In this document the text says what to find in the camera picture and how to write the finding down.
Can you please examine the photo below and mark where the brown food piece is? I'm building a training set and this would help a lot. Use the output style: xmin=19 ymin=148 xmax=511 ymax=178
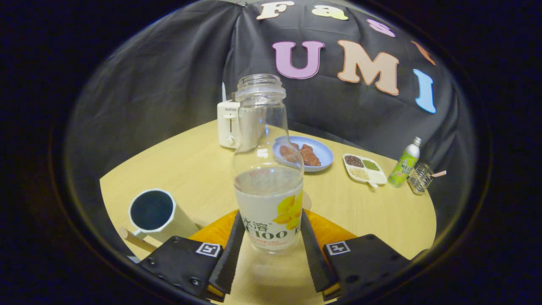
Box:
xmin=279 ymin=143 xmax=300 ymax=164
xmin=300 ymin=144 xmax=321 ymax=167

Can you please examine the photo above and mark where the black backdrop cloth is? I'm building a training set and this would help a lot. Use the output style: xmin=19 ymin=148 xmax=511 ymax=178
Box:
xmin=64 ymin=0 xmax=479 ymax=255

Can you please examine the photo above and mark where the white toaster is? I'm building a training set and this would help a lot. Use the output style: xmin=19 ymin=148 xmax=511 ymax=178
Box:
xmin=217 ymin=82 xmax=242 ymax=149

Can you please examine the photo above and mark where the blue plate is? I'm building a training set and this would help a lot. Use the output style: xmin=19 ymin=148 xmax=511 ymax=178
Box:
xmin=272 ymin=136 xmax=334 ymax=173

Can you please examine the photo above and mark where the white cup wooden handle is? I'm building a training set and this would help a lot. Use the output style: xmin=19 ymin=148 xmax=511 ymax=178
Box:
xmin=119 ymin=189 xmax=199 ymax=253

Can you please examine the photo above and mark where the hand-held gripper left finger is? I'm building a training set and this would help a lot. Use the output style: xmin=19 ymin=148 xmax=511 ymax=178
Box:
xmin=139 ymin=209 xmax=246 ymax=302

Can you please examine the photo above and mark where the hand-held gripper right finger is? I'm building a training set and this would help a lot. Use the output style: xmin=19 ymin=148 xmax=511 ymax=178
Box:
xmin=299 ymin=209 xmax=412 ymax=302

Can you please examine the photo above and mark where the wooden table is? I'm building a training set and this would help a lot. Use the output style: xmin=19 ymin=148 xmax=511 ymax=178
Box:
xmin=100 ymin=120 xmax=437 ymax=305

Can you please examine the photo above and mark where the clear juice bottle white label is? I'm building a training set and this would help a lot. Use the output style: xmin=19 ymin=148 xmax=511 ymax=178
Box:
xmin=232 ymin=74 xmax=304 ymax=255

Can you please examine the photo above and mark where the clear glass jar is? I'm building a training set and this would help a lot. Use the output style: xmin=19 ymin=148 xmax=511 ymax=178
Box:
xmin=407 ymin=163 xmax=447 ymax=195

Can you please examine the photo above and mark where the green spray bottle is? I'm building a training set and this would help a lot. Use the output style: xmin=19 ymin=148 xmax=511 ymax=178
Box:
xmin=388 ymin=136 xmax=422 ymax=188

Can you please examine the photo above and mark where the white divided grain tray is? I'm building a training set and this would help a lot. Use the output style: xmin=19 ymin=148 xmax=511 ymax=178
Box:
xmin=343 ymin=153 xmax=388 ymax=188

